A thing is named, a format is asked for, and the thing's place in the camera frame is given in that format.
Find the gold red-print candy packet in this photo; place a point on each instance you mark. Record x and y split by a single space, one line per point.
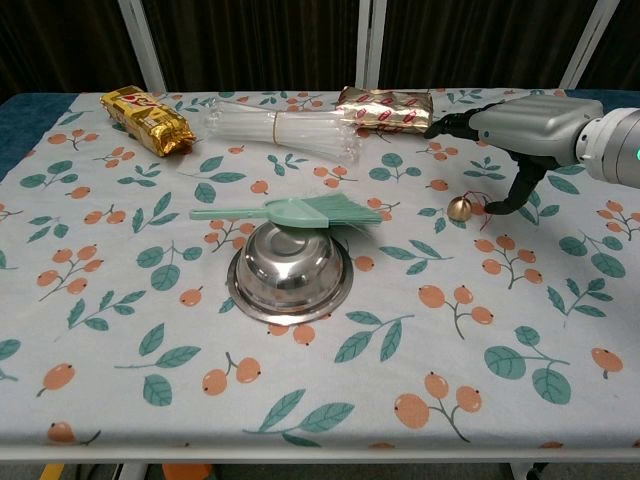
385 112

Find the dark pleated curtain panel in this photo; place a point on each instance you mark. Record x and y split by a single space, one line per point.
620 50
60 45
260 45
475 45

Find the white partition frame post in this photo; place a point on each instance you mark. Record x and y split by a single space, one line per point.
142 45
369 45
585 45

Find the yellow floor tape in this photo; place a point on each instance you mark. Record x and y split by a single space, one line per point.
51 472

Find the gold snack bag red logo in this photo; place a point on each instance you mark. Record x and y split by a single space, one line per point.
147 120

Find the upturned stainless steel bowl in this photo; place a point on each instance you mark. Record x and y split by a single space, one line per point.
290 272

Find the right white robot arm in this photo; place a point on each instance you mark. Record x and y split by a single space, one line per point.
615 147

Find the teal brush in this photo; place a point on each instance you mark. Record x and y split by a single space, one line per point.
280 216

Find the green mini brush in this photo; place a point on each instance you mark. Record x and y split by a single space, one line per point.
350 210

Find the white table leg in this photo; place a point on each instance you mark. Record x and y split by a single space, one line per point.
520 471
132 471

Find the right white-black robot hand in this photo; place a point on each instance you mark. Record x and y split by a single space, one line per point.
535 127

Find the floral printed tablecloth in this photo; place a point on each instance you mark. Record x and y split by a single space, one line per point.
320 325

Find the clear plastic straw bundle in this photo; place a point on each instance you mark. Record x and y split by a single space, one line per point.
285 131

